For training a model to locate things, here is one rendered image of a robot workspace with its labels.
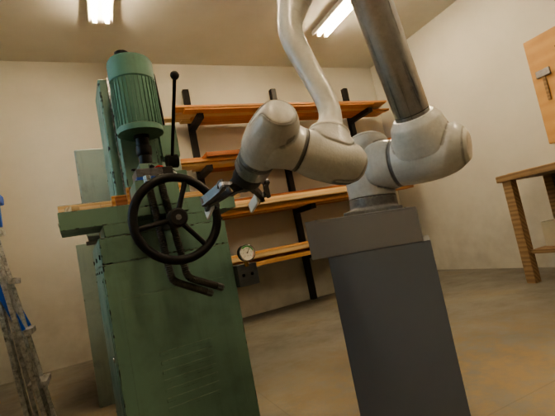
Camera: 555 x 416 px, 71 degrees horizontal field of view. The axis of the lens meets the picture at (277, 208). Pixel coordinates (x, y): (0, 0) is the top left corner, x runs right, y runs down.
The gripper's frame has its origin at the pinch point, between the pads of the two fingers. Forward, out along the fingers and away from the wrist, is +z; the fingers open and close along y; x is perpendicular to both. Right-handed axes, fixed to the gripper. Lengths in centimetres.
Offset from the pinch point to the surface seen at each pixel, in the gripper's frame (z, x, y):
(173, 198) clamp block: 20.1, -17.4, 9.4
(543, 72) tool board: 28, -99, -317
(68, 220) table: 29, -19, 41
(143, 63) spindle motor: 17, -77, 8
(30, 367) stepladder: 115, 5, 64
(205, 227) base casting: 32.7, -10.8, -2.4
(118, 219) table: 30.0, -17.7, 26.5
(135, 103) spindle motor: 23, -62, 13
